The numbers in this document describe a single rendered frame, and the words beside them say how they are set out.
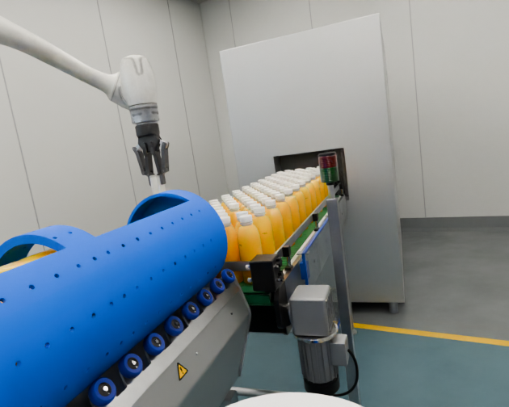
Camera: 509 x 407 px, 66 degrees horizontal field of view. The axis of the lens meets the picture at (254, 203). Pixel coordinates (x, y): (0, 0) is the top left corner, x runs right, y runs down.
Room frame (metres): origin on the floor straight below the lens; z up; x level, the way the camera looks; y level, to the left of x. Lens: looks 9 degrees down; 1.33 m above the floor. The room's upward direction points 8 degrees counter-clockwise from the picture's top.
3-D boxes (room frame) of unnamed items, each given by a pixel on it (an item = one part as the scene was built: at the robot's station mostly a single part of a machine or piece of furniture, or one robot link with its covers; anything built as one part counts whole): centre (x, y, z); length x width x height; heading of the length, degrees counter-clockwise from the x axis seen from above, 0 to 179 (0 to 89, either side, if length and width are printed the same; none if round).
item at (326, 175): (1.35, -0.27, 1.18); 0.06 x 0.06 x 0.05
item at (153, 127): (1.29, 0.31, 1.39); 0.08 x 0.07 x 0.09; 68
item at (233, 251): (1.21, 0.10, 1.00); 0.07 x 0.07 x 0.19
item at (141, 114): (1.29, 0.31, 1.47); 0.09 x 0.09 x 0.06
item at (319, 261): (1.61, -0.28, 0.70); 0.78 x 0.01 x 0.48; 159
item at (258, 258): (1.09, 0.00, 0.95); 0.10 x 0.07 x 0.10; 69
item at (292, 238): (1.87, -0.31, 0.96); 1.60 x 0.01 x 0.03; 159
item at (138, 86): (1.30, 0.31, 1.57); 0.13 x 0.11 x 0.16; 23
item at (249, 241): (1.18, 0.03, 1.00); 0.07 x 0.07 x 0.19
